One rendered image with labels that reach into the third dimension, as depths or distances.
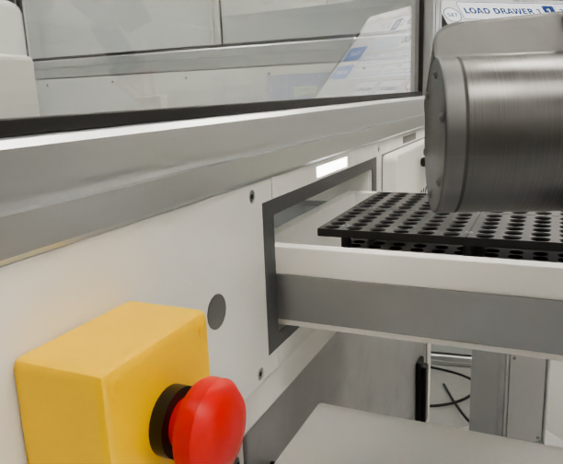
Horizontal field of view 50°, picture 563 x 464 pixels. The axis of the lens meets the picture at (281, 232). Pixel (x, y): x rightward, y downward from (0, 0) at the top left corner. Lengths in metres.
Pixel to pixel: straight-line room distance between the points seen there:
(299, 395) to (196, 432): 0.33
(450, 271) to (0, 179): 0.28
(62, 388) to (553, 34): 0.22
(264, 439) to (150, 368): 0.27
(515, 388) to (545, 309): 1.20
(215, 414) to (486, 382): 1.40
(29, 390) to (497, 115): 0.19
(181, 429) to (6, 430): 0.07
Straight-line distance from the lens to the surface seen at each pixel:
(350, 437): 0.46
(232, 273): 0.38
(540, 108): 0.21
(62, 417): 0.24
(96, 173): 0.27
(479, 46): 0.24
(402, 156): 0.73
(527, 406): 1.65
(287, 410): 0.54
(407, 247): 0.52
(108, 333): 0.26
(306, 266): 0.43
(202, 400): 0.23
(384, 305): 0.42
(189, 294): 0.34
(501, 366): 1.55
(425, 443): 0.46
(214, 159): 0.36
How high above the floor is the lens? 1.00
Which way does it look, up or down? 13 degrees down
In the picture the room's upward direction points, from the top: 2 degrees counter-clockwise
